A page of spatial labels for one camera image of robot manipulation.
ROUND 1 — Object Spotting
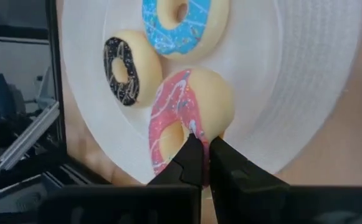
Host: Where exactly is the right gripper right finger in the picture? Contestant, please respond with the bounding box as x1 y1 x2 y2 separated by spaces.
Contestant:
209 136 291 189

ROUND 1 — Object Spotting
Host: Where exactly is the large chocolate-glazed donut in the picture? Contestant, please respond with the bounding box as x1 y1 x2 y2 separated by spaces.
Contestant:
103 30 164 108

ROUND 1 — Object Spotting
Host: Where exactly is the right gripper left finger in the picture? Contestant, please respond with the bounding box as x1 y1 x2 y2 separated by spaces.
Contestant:
148 133 205 188

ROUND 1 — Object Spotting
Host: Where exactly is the large pink-glazed donut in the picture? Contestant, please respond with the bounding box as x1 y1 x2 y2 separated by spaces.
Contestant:
148 68 235 189

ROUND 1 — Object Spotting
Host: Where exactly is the silver aluminium extrusion bar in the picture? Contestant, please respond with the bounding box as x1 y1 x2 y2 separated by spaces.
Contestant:
0 101 60 175

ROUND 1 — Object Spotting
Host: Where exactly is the white woven round placemat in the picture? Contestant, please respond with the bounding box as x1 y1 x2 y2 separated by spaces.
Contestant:
60 0 362 186

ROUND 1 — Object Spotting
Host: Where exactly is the white round plate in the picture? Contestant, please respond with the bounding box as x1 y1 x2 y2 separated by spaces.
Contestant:
102 0 284 175

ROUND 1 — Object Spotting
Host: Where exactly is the large blue-glazed donut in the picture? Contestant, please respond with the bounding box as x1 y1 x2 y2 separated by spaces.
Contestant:
141 0 231 61

